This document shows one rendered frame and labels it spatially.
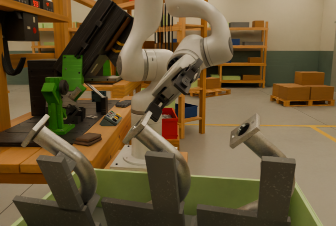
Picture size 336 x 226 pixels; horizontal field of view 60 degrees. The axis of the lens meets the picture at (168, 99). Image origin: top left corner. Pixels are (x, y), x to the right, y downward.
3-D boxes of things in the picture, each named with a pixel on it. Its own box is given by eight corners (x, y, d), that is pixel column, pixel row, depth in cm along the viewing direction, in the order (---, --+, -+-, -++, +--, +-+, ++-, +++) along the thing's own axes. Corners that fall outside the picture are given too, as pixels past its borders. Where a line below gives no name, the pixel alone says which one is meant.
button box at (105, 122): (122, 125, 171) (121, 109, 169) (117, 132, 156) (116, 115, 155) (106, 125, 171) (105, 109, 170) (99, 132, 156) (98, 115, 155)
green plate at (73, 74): (85, 92, 174) (86, 57, 176) (81, 90, 166) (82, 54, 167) (66, 92, 174) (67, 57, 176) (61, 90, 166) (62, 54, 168)
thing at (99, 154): (140, 113, 258) (140, 95, 255) (94, 198, 110) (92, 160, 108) (124, 113, 258) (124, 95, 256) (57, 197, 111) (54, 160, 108)
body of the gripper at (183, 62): (159, 71, 73) (145, 92, 64) (185, 43, 68) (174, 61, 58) (181, 91, 74) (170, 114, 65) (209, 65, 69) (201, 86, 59)
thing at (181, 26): (178, 140, 425) (180, -35, 384) (106, 113, 603) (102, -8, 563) (205, 133, 458) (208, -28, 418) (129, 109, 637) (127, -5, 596)
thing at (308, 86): (314, 99, 762) (316, 71, 749) (334, 105, 683) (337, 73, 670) (270, 100, 750) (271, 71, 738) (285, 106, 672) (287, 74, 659)
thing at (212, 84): (211, 90, 922) (211, 76, 914) (230, 93, 859) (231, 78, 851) (182, 94, 850) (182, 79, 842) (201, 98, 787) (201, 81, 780)
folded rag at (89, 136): (88, 146, 123) (88, 140, 122) (73, 144, 126) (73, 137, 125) (102, 140, 132) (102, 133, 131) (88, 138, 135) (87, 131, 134)
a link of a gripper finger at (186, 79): (180, 70, 60) (172, 84, 54) (190, 60, 58) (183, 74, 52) (191, 80, 60) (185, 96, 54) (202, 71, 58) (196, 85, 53)
